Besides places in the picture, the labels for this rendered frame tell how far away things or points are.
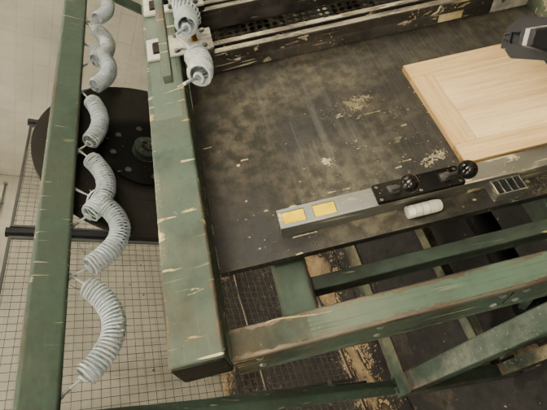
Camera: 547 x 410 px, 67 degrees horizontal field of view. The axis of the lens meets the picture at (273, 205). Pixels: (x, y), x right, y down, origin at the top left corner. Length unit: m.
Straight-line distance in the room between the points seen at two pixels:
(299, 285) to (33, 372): 0.68
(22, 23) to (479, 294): 6.28
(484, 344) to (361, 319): 0.93
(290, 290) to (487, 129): 0.63
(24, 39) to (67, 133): 5.06
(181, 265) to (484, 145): 0.76
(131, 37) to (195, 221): 5.77
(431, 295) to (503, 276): 0.14
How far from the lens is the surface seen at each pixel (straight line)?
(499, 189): 1.05
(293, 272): 0.92
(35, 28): 6.59
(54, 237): 1.38
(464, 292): 0.86
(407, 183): 0.83
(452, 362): 1.78
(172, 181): 0.94
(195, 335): 0.76
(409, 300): 0.83
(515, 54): 0.72
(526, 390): 2.59
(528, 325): 1.59
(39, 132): 1.74
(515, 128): 1.19
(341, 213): 0.91
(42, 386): 1.21
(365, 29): 1.39
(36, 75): 6.88
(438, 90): 1.23
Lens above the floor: 2.15
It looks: 28 degrees down
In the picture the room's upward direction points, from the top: 85 degrees counter-clockwise
